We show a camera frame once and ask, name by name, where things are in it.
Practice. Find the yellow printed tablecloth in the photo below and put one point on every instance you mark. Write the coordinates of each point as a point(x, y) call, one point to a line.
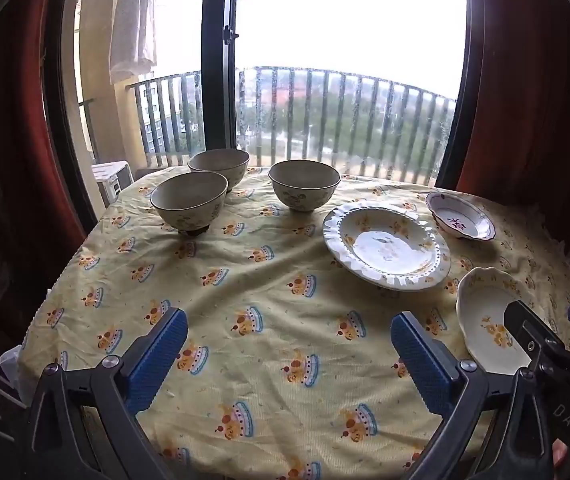
point(275, 300)

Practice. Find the white red-rimmed plate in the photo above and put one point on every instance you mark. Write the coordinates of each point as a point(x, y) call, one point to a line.
point(460, 217)

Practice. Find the small scalloped yellow flower plate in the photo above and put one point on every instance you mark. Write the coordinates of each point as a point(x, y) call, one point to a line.
point(480, 310)

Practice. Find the grey balcony railing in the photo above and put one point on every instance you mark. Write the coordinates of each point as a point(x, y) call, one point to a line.
point(285, 68)

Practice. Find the red curtain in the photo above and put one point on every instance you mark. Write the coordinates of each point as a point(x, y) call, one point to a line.
point(20, 160)
point(530, 110)

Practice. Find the white plastic bag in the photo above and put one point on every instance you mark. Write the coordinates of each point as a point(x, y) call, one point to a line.
point(11, 360)

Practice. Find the black window frame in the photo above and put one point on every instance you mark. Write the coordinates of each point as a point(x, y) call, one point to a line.
point(217, 60)

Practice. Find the white appliance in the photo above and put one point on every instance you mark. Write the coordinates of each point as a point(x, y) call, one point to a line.
point(112, 180)

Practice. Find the cream floral bowl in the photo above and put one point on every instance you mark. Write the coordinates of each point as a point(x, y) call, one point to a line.
point(305, 195)
point(226, 171)
point(190, 210)

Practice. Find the large ruffled yellow flower plate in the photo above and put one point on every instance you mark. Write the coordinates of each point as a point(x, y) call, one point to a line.
point(390, 250)

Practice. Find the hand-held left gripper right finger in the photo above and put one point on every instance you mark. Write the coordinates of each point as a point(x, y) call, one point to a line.
point(422, 360)

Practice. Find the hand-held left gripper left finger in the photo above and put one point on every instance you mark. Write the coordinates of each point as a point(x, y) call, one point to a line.
point(157, 360)

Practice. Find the white hanging cloth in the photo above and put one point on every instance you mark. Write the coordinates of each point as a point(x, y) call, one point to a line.
point(132, 25)

